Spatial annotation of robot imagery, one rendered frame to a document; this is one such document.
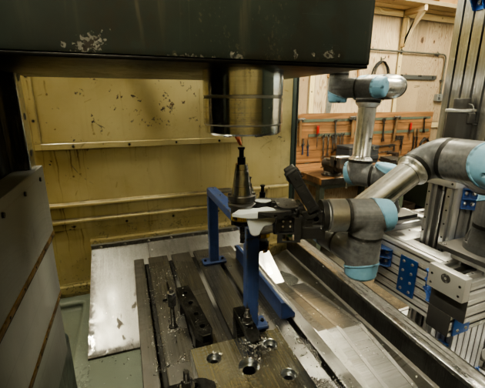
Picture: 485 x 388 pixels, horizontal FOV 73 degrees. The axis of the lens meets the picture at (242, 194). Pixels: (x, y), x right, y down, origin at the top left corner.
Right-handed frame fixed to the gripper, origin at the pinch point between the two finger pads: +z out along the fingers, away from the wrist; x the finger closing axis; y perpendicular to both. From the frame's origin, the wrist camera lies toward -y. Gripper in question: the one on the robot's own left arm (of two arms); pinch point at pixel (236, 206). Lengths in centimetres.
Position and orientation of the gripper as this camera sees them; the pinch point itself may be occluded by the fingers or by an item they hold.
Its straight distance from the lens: 72.2
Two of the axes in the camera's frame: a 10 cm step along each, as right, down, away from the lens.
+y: -0.1, 9.6, 2.8
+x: -0.6, -2.8, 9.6
